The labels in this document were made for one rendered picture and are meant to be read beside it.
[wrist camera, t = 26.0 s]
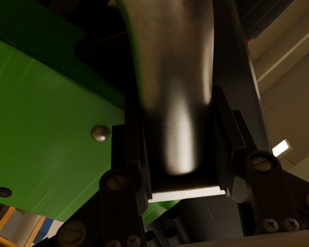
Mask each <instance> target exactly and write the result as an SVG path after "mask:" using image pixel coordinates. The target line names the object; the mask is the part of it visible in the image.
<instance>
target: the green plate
mask: <svg viewBox="0 0 309 247"><path fill-rule="evenodd" d="M86 35H87V33H86V32H84V31H83V30H81V29H80V28H78V27H77V26H75V25H73V24H72V23H70V22H69V21H67V20H66V19H64V18H62V17H61V16H59V15H58V14H56V13H55V12H53V11H51V10H50V9H48V8H47V7H45V6H44V5H42V4H41V3H39V2H38V1H36V0H0V203H2V204H5V205H8V206H11V207H15V208H18V209H21V210H25V211H28V212H31V213H34V214H37V215H40V216H44V217H47V218H50V219H53V220H57V221H60V222H65V221H66V220H67V219H68V218H69V217H71V216H72V215H73V214H74V213H75V212H76V211H77V210H78V209H79V208H80V207H81V206H83V205H84V204H85V203H86V202H87V201H88V200H89V199H90V198H91V197H92V196H93V195H94V194H95V193H96V192H97V191H98V190H99V181H100V178H101V177H102V175H103V174H104V173H105V172H107V171H108V170H110V169H111V137H112V135H111V136H110V138H109V139H108V140H106V141H104V142H98V141H96V140H94V139H93V138H92V136H91V130H92V129H93V128H94V127H96V126H105V127H107V128H109V129H110V131H111V133H112V126H113V125H120V124H125V104H124V97H127V95H125V94H124V93H123V92H121V91H120V90H119V89H117V88H116V87H115V86H114V85H112V84H111V83H110V82H108V81H107V80H106V79H104V78H103V77H102V76H101V75H99V74H98V73H97V72H95V71H94V70H93V69H91V68H90V67H89V66H87V65H86V64H85V63H83V62H82V61H81V60H79V59H78V58H77V57H76V56H75V54H74V53H75V51H74V45H75V44H76V43H78V42H79V41H80V40H81V39H82V38H84V37H85V36H86ZM181 200H183V199H177V200H168V201H159V202H151V203H149V206H148V209H147V210H146V211H145V212H144V213H143V214H142V220H143V225H144V228H145V227H146V226H148V225H149V224H150V223H152V222H153V221H154V220H156V219H157V218H158V217H160V216H161V215H162V214H164V213H165V212H166V211H168V210H169V209H170V208H172V207H173V206H174V205H176V204H177V203H178V202H180V201H181Z"/></svg>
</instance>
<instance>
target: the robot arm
mask: <svg viewBox="0 0 309 247"><path fill-rule="evenodd" d="M124 104H125V124H120V125H113V126H112V137H111V169H110V170H108V171H107V172H105V173H104V174H103V175H102V177H101V178H100V181H99V190H98V191H97V192H96V193H95V194H94V195H93V196H92V197H91V198H90V199H89V200H88V201H87V202H86V203H85V204H84V205H83V206H81V207H80V208H79V209H78V210H77V211H76V212H75V213H74V214H73V215H72V216H71V217H69V218H68V219H67V220H66V221H65V222H64V223H63V224H62V226H61V227H60V228H59V229H58V231H57V233H56V235H54V236H52V237H51V238H48V237H46V238H45V239H43V240H41V241H40V242H38V243H36V244H35V245H33V246H31V247H147V241H146V236H145V230H144V225H143V220H142V214H143V213H144V212H145V211H146V210H147V209H148V206H149V202H148V200H150V199H153V197H152V187H151V176H150V165H149V157H148V151H147V144H146V138H145V132H144V126H143V120H142V114H141V108H140V102H139V99H136V96H131V97H124ZM209 154H210V157H211V160H212V164H213V167H214V171H215V174H216V178H217V181H218V185H219V188H220V190H221V191H222V190H224V191H225V195H226V197H231V198H232V199H234V200H236V201H237V206H238V211H239V216H240V221H241V226H242V231H243V236H244V237H238V238H229V239H221V240H214V241H206V242H198V243H191V244H183V245H176V246H168V247H309V182H308V181H305V180H303V179H301V178H299V177H297V176H295V175H293V174H291V173H289V172H287V171H285V170H283V169H282V166H281V164H280V161H279V160H278V158H277V157H276V156H275V155H273V154H272V153H270V152H267V151H264V150H258V148H257V145H256V143H255V141H254V139H253V136H252V134H251V132H250V130H249V127H248V125H247V123H246V121H245V118H244V116H243V114H242V112H241V110H231V107H230V105H229V103H228V100H227V98H226V95H225V93H224V90H223V88H222V86H221V85H216V86H212V98H211V122H210V147H209Z"/></svg>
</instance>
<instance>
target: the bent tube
mask: <svg viewBox="0 0 309 247"><path fill-rule="evenodd" d="M115 2H116V4H117V6H118V8H119V10H120V13H121V15H122V18H123V21H124V23H125V26H126V30H127V33H128V37H129V42H130V47H131V54H132V59H133V65H134V72H135V78H136V84H137V90H138V96H139V102H140V108H141V114H142V120H143V126H144V132H145V138H146V144H147V151H148V157H149V165H150V176H151V187H152V197H153V199H150V200H148V202H149V203H151V202H159V201H168V200H177V199H185V198H197V197H205V196H214V195H222V194H225V191H224V190H222V191H221V190H220V188H219V185H218V181H217V178H216V174H215V171H214V167H213V164H212V160H211V157H210V154H209V147H210V122H211V98H212V74H213V49H214V16H213V5H212V0H115Z"/></svg>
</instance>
